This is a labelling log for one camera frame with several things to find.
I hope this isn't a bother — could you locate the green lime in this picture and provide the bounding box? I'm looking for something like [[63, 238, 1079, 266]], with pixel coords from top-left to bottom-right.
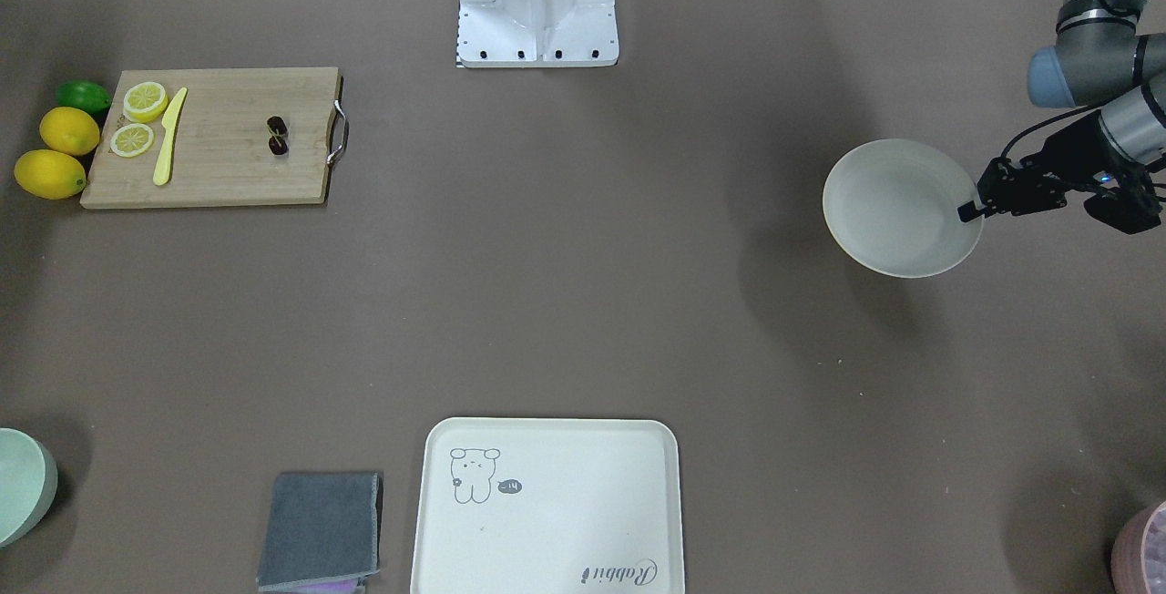
[[55, 79, 112, 116]]

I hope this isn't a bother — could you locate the yellow plastic knife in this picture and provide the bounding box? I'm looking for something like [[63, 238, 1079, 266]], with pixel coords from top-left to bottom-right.
[[152, 88, 189, 187]]

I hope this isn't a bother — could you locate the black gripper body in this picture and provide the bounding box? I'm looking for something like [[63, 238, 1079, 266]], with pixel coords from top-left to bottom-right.
[[976, 111, 1163, 235]]

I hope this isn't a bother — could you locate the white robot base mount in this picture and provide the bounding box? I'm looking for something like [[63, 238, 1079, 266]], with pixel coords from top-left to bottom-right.
[[455, 0, 620, 68]]

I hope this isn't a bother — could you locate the bamboo cutting board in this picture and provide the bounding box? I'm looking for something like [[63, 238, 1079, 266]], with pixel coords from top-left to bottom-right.
[[80, 67, 347, 210]]

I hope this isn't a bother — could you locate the white rabbit tray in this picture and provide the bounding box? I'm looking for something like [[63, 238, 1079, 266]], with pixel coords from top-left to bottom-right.
[[410, 418, 687, 593]]

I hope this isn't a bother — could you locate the grey folded cloth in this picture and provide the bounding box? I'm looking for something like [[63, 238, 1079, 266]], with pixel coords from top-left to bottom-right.
[[257, 471, 382, 593]]

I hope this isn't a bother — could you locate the beige round plate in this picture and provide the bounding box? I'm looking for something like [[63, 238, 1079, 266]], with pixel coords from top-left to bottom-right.
[[822, 138, 984, 279]]

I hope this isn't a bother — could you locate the pink bowl with ice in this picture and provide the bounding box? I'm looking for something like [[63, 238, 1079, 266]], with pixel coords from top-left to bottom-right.
[[1110, 502, 1165, 593]]

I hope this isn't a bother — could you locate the yellow lemon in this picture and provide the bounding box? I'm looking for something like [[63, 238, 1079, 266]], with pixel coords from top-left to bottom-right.
[[14, 149, 87, 200], [38, 106, 100, 158]]

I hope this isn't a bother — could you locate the mint green bowl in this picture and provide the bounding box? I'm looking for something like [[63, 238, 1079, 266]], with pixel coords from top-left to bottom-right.
[[1, 427, 58, 547]]

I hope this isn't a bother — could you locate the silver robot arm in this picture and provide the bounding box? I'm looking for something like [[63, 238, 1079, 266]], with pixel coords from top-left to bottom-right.
[[957, 0, 1165, 235]]

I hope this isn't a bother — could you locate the dark red cherry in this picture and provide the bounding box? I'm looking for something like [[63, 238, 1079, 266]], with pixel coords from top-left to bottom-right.
[[267, 137, 289, 158], [266, 116, 289, 140]]

